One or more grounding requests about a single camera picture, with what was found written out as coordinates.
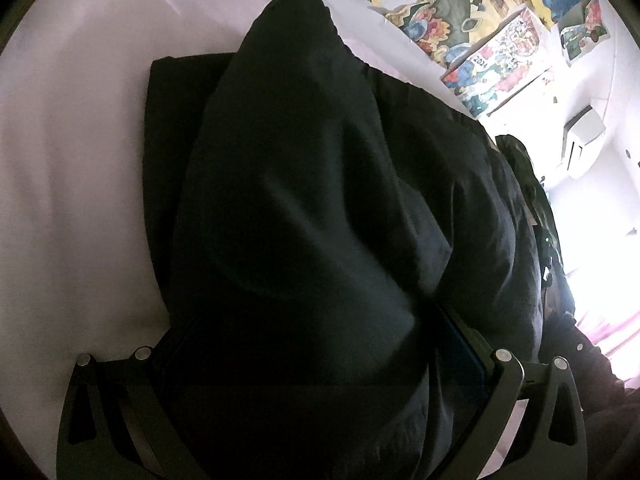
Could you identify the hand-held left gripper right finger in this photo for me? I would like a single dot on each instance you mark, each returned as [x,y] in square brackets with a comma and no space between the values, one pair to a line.
[465,355]

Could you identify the pale pink bed sheet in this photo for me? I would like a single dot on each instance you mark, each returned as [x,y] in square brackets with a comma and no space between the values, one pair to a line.
[75,160]

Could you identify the dark cloth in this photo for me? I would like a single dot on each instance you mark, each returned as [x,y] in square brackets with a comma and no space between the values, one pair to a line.
[600,410]

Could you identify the black garment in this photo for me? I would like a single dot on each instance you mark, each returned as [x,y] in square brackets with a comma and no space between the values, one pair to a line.
[300,210]

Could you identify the white air conditioner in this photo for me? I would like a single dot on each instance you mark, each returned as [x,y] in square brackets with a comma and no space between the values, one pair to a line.
[582,140]

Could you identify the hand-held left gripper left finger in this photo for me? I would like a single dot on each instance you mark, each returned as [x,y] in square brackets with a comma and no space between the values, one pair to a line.
[142,430]

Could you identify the group of colourful wall posters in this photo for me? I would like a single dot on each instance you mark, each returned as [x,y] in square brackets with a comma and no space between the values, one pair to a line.
[450,5]

